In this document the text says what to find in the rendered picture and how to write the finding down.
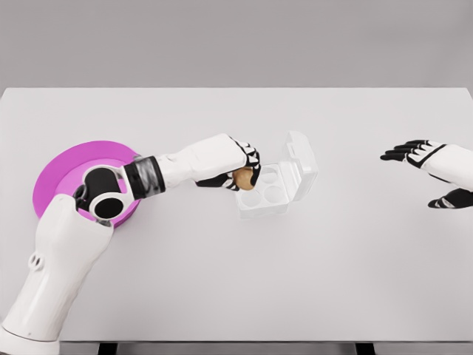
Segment clear plastic egg box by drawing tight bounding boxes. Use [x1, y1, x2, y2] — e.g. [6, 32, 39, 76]
[234, 129, 320, 220]

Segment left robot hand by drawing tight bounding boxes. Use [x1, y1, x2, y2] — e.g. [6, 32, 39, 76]
[194, 133, 262, 192]

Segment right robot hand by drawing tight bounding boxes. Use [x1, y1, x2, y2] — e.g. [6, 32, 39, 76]
[379, 139, 473, 210]

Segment magenta round plate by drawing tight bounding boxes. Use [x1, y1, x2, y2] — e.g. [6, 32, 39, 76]
[32, 139, 143, 229]

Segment brown egg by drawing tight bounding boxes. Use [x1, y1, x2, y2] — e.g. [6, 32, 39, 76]
[233, 166, 256, 192]

